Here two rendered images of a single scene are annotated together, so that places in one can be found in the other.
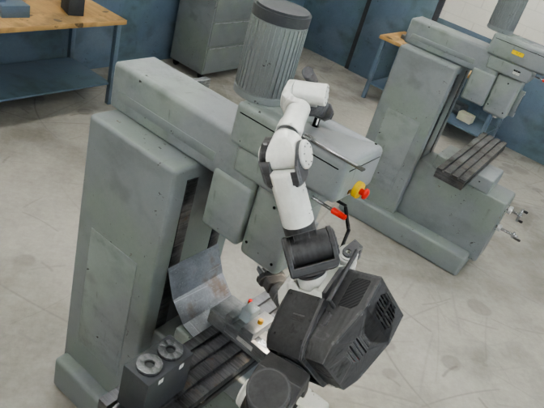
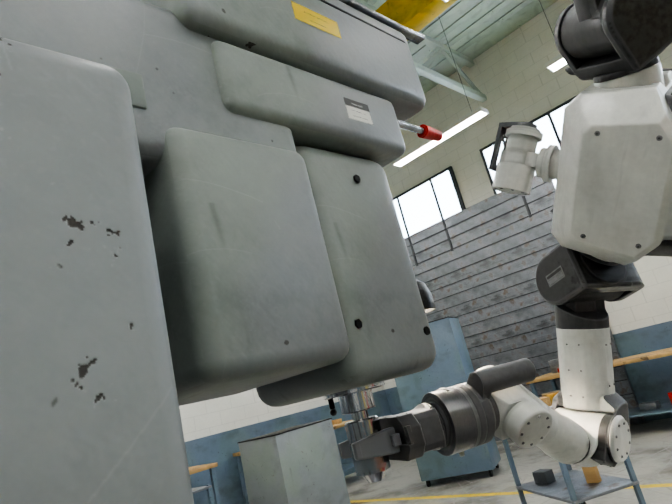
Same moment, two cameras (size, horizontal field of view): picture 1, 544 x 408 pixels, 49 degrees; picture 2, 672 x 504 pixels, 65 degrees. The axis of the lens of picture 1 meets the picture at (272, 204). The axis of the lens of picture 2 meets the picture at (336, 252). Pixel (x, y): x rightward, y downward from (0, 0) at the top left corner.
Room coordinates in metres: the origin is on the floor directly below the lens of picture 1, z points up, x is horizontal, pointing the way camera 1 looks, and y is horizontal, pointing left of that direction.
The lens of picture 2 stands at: (1.70, 0.65, 1.31)
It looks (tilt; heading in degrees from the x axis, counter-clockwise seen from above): 15 degrees up; 284
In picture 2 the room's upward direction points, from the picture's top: 14 degrees counter-clockwise
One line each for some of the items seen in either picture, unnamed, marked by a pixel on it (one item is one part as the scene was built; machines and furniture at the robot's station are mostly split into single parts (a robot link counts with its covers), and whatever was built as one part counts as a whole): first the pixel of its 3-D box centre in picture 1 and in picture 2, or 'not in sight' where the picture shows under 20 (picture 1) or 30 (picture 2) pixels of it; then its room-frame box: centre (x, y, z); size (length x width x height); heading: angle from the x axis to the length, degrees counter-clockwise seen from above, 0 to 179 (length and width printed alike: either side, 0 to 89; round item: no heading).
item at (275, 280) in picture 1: (277, 286); (426, 429); (1.82, -0.11, 1.23); 0.13 x 0.12 x 0.10; 126
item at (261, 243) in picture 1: (282, 223); (324, 277); (1.90, -0.06, 1.47); 0.21 x 0.19 x 0.32; 151
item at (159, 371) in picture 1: (155, 376); not in sight; (1.43, 0.21, 1.01); 0.22 x 0.12 x 0.20; 153
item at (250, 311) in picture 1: (249, 313); not in sight; (1.87, -0.05, 1.02); 0.06 x 0.05 x 0.06; 151
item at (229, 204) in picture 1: (244, 198); (208, 280); (1.99, 0.11, 1.47); 0.24 x 0.19 x 0.26; 151
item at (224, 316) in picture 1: (251, 328); not in sight; (1.85, -0.07, 0.96); 0.35 x 0.15 x 0.11; 61
